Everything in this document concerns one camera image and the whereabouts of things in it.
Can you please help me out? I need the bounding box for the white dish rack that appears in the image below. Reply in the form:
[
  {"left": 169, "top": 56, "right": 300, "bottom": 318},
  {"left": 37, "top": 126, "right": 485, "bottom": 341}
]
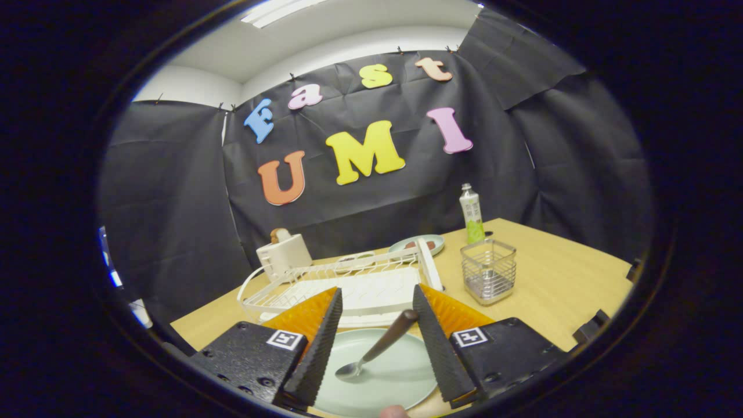
[{"left": 237, "top": 238, "right": 445, "bottom": 329}]

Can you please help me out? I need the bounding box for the black backdrop cloth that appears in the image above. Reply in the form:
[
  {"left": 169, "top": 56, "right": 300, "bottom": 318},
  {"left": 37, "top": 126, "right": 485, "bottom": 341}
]
[{"left": 99, "top": 9, "right": 657, "bottom": 326}]

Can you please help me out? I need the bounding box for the metal wire basket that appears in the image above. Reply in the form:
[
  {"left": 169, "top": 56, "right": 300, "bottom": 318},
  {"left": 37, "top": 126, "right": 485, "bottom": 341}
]
[{"left": 460, "top": 239, "right": 517, "bottom": 307}]

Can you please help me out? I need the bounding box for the cream toaster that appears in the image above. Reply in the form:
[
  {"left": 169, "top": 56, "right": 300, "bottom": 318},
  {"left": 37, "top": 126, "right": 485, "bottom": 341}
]
[{"left": 256, "top": 233, "right": 313, "bottom": 283}]

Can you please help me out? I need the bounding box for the wooden handled metal spoon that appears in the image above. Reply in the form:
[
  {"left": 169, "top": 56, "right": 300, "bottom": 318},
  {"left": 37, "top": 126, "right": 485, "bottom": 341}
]
[{"left": 335, "top": 309, "right": 419, "bottom": 382}]

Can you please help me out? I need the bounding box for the long ceiling light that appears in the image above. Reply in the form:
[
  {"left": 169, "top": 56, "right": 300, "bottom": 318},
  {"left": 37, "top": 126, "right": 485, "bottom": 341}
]
[{"left": 241, "top": 0, "right": 326, "bottom": 28}]

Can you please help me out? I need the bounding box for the green drink bottle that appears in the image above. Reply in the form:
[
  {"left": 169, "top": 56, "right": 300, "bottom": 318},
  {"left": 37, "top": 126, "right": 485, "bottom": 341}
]
[{"left": 459, "top": 183, "right": 486, "bottom": 244}]

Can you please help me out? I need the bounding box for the light green plate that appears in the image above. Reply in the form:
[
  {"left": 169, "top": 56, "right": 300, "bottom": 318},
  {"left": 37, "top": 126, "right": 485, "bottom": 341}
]
[{"left": 313, "top": 328, "right": 439, "bottom": 417}]

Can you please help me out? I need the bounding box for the green plate with food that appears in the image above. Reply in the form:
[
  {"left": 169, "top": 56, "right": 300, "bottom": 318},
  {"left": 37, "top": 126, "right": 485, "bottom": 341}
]
[{"left": 388, "top": 234, "right": 446, "bottom": 257}]

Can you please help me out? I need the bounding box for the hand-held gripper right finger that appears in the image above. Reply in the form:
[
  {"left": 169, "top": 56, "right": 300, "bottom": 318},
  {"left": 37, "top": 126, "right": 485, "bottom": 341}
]
[{"left": 412, "top": 284, "right": 572, "bottom": 409}]

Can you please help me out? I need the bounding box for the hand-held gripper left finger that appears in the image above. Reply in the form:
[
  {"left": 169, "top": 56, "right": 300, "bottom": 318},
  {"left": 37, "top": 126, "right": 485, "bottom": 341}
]
[{"left": 189, "top": 286, "right": 344, "bottom": 410}]

